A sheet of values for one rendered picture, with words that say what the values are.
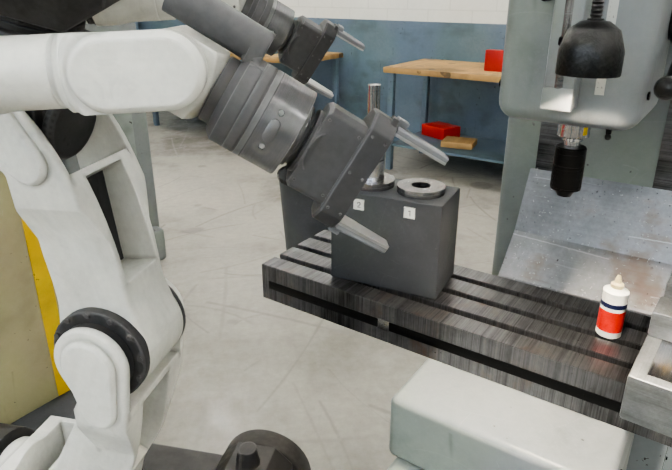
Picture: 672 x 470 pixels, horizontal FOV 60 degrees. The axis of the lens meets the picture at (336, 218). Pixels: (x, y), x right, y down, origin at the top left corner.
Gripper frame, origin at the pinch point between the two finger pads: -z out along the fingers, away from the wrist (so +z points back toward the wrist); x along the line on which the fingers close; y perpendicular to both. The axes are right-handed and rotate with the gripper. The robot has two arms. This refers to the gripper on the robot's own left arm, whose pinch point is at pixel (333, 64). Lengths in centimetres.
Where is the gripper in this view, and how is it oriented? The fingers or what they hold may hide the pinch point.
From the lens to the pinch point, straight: 111.5
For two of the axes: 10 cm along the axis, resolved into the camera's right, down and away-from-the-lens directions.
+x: 5.4, -7.3, -4.1
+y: -1.4, -5.6, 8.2
